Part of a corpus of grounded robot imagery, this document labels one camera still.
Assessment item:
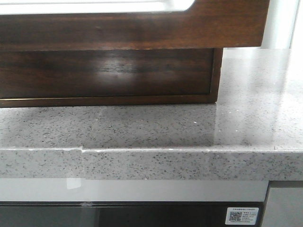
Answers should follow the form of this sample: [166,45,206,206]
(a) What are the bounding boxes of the white QR code sticker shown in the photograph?
[225,207,259,225]

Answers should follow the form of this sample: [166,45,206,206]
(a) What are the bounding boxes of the black built-in appliance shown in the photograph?
[0,201,264,227]

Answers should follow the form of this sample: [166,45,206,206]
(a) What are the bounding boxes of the white curtain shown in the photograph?
[261,0,303,49]

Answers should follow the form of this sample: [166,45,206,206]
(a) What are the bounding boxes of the dark wooden drawer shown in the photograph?
[0,0,269,52]
[0,49,214,98]

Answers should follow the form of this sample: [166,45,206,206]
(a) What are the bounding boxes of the grey cabinet door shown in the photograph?
[261,181,303,227]

